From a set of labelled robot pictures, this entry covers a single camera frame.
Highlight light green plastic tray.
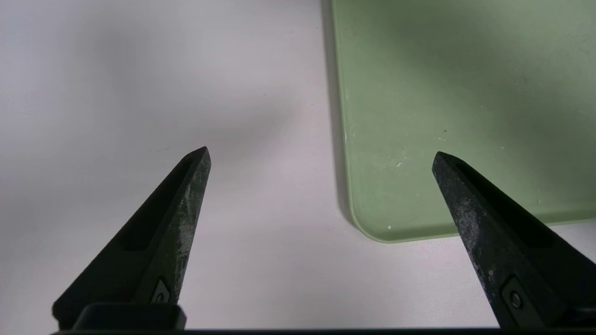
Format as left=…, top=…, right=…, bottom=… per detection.
left=332, top=0, right=596, bottom=243

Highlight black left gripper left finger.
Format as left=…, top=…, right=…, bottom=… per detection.
left=52, top=147, right=212, bottom=328

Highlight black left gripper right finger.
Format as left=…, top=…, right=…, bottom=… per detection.
left=432, top=151, right=596, bottom=328

